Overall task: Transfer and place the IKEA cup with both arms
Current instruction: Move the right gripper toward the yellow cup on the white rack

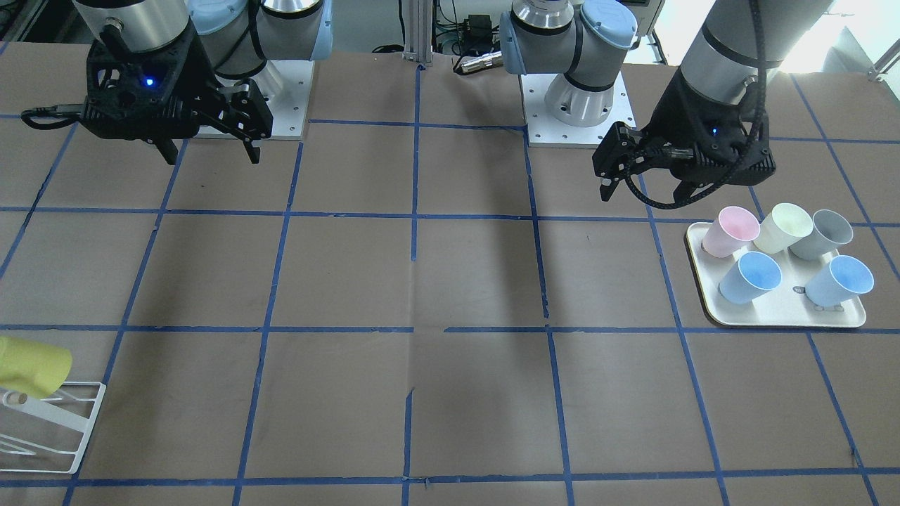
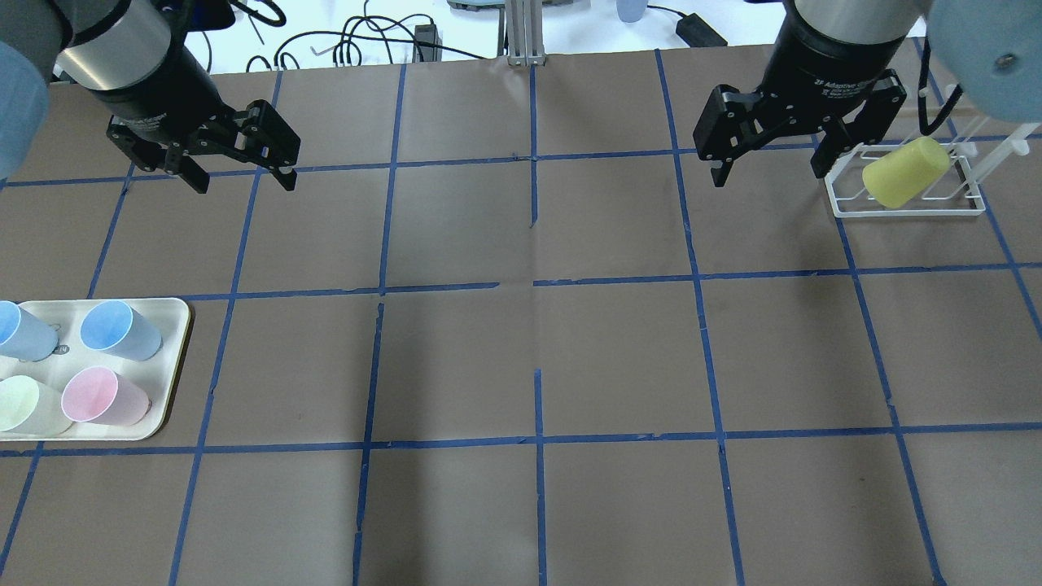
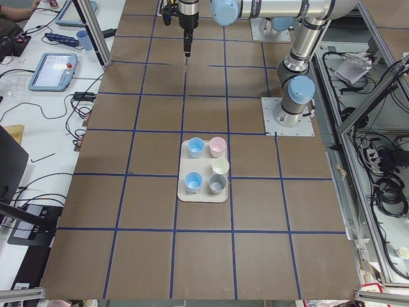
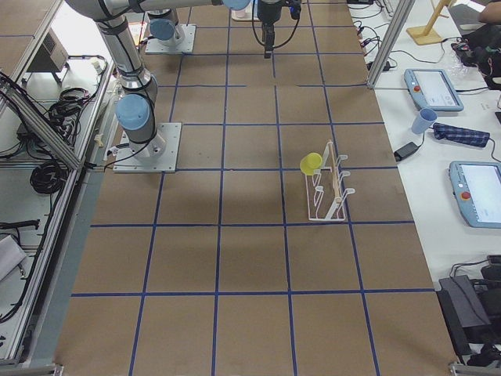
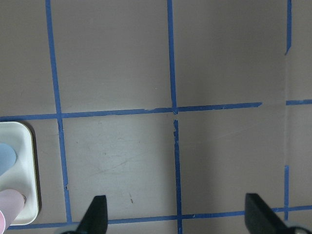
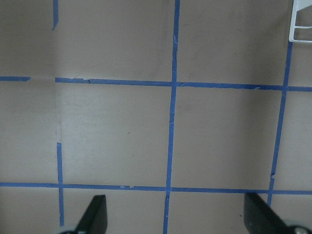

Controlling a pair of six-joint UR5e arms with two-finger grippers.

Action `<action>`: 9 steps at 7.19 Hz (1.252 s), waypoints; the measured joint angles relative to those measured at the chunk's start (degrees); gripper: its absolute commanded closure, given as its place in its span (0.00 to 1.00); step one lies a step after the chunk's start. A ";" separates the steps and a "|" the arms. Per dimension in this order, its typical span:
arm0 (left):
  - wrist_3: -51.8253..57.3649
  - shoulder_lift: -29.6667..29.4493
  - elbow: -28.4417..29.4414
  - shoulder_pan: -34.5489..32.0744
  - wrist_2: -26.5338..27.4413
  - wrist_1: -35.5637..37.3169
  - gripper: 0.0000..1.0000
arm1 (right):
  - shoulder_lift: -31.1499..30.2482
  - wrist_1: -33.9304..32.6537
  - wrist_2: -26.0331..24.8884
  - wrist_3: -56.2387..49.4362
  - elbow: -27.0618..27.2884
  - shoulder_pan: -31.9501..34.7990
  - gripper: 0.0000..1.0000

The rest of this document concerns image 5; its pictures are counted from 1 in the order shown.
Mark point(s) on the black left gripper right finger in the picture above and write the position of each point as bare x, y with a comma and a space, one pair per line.
260, 218

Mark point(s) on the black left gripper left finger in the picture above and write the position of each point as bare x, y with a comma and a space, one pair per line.
95, 220

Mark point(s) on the pink plastic cup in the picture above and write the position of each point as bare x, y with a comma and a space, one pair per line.
11, 204

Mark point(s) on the white plastic tray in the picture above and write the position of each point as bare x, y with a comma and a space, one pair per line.
22, 175

